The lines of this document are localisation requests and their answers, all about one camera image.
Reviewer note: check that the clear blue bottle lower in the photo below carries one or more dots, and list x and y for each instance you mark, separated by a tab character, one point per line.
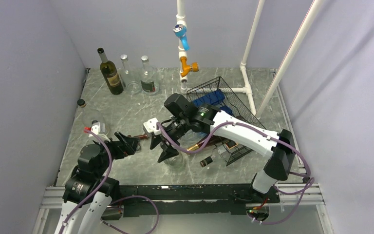
227	110

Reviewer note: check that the clear bottle dark label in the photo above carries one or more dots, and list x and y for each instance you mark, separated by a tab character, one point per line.
130	76

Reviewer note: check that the dark green wine bottle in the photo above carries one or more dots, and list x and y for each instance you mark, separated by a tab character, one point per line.
110	73

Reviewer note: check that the white diagonal pole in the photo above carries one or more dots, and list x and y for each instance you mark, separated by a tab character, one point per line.
291	52

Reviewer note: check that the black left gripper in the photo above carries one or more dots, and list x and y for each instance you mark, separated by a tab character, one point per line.
128	144

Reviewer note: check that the black wire wine rack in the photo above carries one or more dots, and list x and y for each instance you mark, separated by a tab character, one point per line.
231	100

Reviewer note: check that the clear black-capped bottle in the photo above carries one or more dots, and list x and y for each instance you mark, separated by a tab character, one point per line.
222	151

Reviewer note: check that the round clear flask bottle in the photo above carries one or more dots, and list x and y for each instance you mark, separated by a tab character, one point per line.
91	117

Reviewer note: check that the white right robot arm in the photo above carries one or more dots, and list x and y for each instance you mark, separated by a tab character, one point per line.
277	147

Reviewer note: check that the clear blue bottle upper left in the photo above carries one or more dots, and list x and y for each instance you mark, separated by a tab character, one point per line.
213	98

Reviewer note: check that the orange pipe valve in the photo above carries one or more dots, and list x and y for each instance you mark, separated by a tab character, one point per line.
187	68

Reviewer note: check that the clear blue bottle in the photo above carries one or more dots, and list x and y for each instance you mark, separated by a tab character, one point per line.
227	110
213	98

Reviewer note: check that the tall clear open-neck bottle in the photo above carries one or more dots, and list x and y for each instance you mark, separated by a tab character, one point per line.
178	162

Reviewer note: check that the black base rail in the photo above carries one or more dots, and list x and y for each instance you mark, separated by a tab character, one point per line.
234	199

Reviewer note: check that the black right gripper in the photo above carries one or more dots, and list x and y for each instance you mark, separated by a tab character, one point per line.
166	154

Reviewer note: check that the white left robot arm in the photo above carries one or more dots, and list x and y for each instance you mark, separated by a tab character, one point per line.
90	190

